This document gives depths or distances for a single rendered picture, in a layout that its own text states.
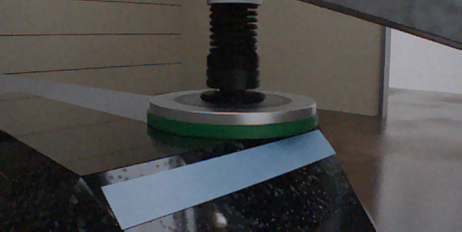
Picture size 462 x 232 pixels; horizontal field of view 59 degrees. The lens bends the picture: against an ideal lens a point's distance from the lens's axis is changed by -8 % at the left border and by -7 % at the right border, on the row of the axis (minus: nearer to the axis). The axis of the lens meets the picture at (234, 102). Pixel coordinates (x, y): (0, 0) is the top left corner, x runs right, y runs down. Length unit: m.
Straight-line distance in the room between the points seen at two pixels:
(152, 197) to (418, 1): 0.33
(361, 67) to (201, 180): 5.28
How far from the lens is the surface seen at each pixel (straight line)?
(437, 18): 0.48
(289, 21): 6.18
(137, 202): 0.35
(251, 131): 0.46
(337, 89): 5.81
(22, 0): 6.15
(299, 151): 0.51
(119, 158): 0.39
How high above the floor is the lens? 0.93
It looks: 8 degrees down
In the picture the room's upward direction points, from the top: 1 degrees clockwise
